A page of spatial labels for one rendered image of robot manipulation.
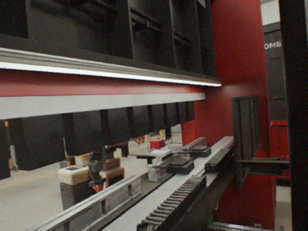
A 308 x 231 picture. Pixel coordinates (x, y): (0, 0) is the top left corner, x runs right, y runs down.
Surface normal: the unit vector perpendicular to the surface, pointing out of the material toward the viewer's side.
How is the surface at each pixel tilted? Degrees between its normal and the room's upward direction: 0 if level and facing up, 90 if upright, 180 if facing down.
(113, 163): 98
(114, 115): 90
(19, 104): 90
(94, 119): 90
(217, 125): 90
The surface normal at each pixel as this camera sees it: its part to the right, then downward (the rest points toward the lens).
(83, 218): 0.87, -0.06
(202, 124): -0.49, 0.09
